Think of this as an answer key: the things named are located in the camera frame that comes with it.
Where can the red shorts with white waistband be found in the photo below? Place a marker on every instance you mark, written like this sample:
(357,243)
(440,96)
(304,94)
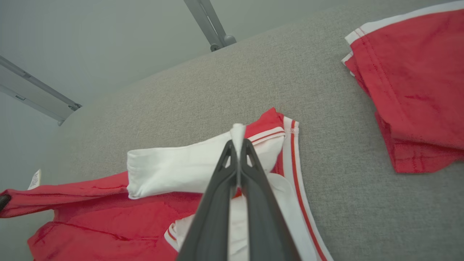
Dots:
(417,90)

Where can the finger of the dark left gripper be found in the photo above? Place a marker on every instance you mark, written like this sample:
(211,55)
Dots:
(4,202)

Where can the grey partition base rail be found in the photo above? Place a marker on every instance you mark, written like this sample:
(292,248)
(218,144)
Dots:
(29,90)

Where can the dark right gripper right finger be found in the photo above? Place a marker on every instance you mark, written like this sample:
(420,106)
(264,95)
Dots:
(266,224)

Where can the red basketball jersey white trim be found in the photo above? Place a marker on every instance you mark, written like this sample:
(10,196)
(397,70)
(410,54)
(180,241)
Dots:
(108,224)

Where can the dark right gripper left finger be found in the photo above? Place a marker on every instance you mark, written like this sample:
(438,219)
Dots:
(212,224)

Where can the grey metal post with hinge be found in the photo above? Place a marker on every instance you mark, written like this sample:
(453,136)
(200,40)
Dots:
(206,18)

